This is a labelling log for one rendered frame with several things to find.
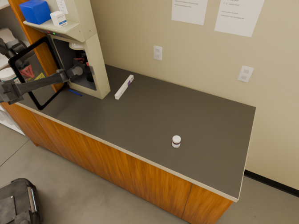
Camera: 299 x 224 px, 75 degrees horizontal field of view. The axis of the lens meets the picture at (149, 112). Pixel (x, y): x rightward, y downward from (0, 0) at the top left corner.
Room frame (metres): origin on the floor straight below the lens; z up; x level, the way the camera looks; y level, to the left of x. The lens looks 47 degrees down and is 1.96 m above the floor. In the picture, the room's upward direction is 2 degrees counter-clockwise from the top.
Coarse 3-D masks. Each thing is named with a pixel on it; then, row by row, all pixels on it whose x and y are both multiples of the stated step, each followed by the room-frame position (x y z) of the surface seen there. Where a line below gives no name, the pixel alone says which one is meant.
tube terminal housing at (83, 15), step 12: (48, 0) 1.17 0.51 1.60; (72, 0) 1.09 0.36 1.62; (84, 0) 1.14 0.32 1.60; (72, 12) 1.10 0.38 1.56; (84, 12) 1.12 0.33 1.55; (84, 24) 1.10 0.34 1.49; (84, 36) 1.08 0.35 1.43; (96, 36) 1.16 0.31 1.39; (84, 48) 1.10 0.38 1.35; (96, 48) 1.14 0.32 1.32; (96, 60) 1.12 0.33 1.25; (96, 72) 1.09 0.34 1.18; (72, 84) 1.21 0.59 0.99; (96, 84) 1.09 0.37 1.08; (108, 84) 1.17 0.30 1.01; (96, 96) 1.11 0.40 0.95
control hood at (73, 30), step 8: (32, 24) 1.10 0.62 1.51; (40, 24) 1.09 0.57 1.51; (48, 24) 1.08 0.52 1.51; (72, 24) 1.07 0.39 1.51; (80, 24) 1.08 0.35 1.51; (56, 32) 1.04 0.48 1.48; (64, 32) 0.99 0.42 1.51; (72, 32) 1.02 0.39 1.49; (80, 32) 1.06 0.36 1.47; (80, 40) 1.05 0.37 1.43
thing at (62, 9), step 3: (57, 0) 1.14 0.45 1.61; (60, 0) 1.13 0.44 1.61; (63, 0) 1.12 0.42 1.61; (57, 3) 1.14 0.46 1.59; (60, 3) 1.13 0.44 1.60; (63, 3) 1.12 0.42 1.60; (60, 6) 1.14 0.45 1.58; (63, 6) 1.12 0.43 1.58; (60, 9) 1.14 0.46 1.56; (63, 9) 1.13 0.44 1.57; (66, 9) 1.12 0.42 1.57; (66, 12) 1.12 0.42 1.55
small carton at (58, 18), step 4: (56, 12) 1.08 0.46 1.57; (60, 12) 1.08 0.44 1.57; (52, 16) 1.06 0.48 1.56; (56, 16) 1.04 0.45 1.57; (60, 16) 1.06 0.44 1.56; (64, 16) 1.07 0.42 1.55; (56, 20) 1.05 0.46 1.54; (60, 20) 1.05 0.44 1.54; (64, 20) 1.07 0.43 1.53; (56, 24) 1.05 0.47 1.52; (60, 24) 1.04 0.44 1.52; (64, 24) 1.06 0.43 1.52
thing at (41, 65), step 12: (36, 48) 1.11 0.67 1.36; (48, 48) 1.19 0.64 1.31; (24, 60) 1.01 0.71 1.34; (36, 60) 1.08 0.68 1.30; (48, 60) 1.15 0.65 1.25; (24, 72) 0.98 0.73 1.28; (36, 72) 1.04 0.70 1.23; (48, 72) 1.12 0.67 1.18; (60, 84) 1.16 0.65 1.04; (36, 96) 0.97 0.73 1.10; (48, 96) 1.04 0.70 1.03
